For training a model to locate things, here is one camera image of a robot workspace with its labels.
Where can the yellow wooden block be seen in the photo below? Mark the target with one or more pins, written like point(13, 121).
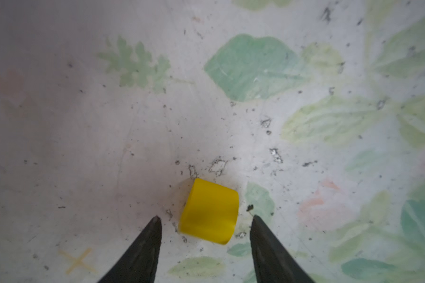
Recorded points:
point(210, 213)

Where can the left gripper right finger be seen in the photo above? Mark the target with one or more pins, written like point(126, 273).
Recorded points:
point(272, 262)

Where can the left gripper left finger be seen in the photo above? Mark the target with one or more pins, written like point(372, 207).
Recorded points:
point(139, 263)

